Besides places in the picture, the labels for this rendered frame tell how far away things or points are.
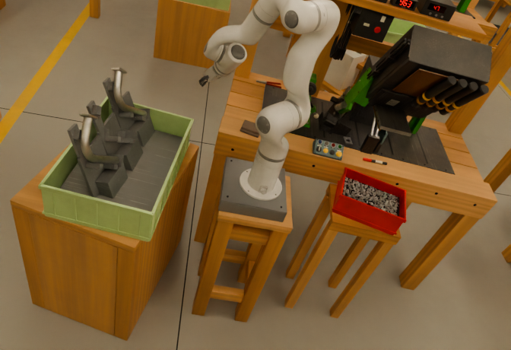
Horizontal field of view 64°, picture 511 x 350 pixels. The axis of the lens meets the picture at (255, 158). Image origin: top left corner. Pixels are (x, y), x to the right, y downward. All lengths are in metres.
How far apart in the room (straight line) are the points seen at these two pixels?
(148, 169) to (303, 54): 0.85
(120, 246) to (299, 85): 0.90
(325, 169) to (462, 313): 1.50
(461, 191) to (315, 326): 1.10
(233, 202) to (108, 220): 0.48
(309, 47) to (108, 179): 0.90
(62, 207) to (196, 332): 1.07
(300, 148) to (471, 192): 0.93
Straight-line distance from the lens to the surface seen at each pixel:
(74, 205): 1.65
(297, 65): 1.43
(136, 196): 1.73
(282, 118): 1.48
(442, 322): 3.04
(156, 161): 1.89
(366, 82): 2.15
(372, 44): 2.56
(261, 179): 1.70
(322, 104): 2.49
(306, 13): 1.33
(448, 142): 2.77
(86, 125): 1.54
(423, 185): 2.29
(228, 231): 1.80
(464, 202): 2.45
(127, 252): 1.70
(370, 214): 1.97
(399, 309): 2.90
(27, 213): 1.84
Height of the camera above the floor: 2.14
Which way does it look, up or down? 40 degrees down
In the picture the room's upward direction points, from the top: 18 degrees clockwise
